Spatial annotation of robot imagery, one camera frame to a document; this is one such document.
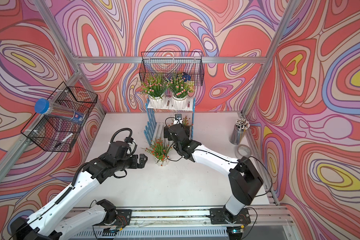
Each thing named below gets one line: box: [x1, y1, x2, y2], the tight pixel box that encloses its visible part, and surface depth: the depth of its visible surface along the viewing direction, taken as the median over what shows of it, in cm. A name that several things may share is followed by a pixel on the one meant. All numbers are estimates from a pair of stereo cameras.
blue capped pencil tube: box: [34, 98, 85, 124], surface depth 69 cm
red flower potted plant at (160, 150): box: [140, 137, 172, 167], surface depth 86 cm
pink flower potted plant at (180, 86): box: [165, 73, 195, 110], surface depth 79 cm
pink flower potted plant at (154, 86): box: [141, 73, 171, 109], surface depth 77 cm
